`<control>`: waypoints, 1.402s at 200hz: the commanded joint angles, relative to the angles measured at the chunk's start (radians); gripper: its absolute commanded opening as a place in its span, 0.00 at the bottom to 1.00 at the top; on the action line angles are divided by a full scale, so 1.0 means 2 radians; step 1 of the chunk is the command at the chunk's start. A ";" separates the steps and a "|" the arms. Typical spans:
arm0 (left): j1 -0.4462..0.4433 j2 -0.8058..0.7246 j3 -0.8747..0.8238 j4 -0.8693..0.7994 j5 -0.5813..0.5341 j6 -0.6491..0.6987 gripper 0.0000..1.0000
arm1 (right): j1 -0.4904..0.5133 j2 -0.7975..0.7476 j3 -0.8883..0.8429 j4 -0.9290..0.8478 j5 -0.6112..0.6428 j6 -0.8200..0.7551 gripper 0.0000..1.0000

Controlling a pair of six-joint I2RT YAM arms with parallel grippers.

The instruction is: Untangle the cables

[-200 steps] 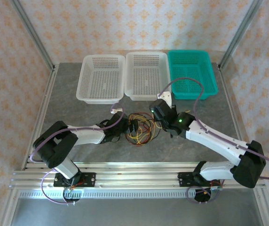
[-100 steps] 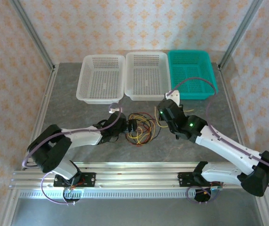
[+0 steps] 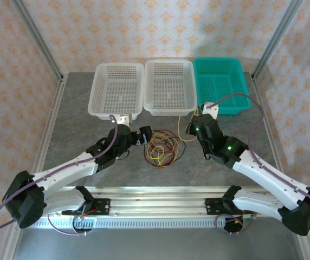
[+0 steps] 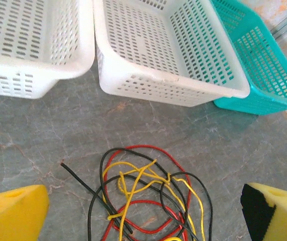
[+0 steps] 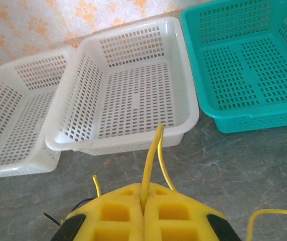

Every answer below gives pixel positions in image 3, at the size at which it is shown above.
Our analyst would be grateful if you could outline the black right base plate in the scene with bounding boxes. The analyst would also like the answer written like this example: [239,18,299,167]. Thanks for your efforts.
[204,198,254,216]

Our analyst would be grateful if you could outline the white perforated plastic basket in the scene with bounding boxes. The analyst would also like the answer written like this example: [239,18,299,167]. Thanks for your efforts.
[87,62,145,121]
[143,59,197,117]

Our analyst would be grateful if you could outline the black cable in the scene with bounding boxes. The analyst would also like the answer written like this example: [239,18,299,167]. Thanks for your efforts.
[144,129,187,166]

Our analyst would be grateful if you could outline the patterned backdrop cloth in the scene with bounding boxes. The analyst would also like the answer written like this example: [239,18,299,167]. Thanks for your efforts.
[0,0,310,260]

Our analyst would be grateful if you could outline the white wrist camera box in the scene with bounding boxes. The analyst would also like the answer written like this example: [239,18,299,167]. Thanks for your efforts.
[202,102,219,119]
[117,114,133,127]

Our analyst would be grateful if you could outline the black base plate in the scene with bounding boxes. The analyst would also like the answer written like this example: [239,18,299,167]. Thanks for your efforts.
[62,198,111,216]
[204,198,254,216]

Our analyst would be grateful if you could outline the orange cable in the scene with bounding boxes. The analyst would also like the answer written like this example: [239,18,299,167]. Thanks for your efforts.
[147,132,176,167]

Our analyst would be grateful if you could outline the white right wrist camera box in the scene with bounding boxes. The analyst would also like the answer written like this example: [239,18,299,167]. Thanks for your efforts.
[117,114,133,127]

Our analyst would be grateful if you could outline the aluminium mounting rail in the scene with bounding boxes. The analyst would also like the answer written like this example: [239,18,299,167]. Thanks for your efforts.
[10,185,307,219]

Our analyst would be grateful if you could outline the aluminium table edge rail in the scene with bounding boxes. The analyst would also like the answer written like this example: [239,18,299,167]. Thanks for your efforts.
[251,75,310,260]
[1,74,68,260]

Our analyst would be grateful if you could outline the aluminium frame post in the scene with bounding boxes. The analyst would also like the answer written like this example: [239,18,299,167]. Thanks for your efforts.
[250,0,305,81]
[10,0,65,82]

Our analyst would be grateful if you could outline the teal perforated plastic basket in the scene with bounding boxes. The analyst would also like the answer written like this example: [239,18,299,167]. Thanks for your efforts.
[193,57,253,116]

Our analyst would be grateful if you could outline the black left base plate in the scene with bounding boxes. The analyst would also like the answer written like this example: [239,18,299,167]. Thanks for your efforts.
[62,198,111,216]

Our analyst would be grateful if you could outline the red cables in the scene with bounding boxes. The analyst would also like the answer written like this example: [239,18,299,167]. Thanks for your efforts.
[144,131,184,166]

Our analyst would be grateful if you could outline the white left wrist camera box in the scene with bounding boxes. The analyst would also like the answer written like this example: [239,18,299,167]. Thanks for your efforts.
[202,102,219,119]

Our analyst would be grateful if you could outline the grey slotted cable duct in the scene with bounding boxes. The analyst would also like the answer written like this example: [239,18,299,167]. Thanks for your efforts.
[21,218,251,230]

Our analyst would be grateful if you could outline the grey metal shelf panel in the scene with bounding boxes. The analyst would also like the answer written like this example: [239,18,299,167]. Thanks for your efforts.
[11,226,305,260]

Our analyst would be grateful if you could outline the red cable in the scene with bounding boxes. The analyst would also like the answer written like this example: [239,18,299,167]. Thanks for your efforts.
[146,129,178,167]
[147,132,176,167]

